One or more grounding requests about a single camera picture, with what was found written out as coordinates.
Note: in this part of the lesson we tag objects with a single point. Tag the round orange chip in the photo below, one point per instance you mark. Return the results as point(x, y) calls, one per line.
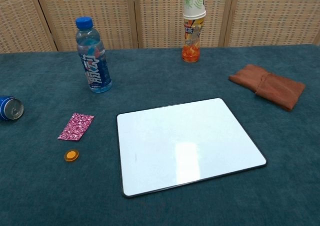
point(71, 156)

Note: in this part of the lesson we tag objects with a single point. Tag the orange juice drink bottle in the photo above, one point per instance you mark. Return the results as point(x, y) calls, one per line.
point(191, 45)

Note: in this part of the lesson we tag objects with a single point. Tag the blue sports drink bottle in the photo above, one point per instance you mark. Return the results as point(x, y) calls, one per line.
point(93, 60)

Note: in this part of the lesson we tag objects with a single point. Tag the white rectangular board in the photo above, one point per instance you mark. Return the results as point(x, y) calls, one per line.
point(190, 143)

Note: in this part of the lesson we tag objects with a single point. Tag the woven bamboo folding screen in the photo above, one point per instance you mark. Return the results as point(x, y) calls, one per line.
point(112, 15)

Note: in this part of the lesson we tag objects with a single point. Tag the white floral paper cup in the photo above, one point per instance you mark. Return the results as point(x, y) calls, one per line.
point(193, 3)

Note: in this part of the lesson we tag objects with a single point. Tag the folded brown cloth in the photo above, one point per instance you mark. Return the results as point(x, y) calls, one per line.
point(270, 85)

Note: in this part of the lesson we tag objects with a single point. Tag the teal table cloth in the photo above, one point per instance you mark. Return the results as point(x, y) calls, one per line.
point(50, 191)

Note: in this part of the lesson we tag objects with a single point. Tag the blue white drink can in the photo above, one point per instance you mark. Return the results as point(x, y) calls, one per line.
point(10, 108)

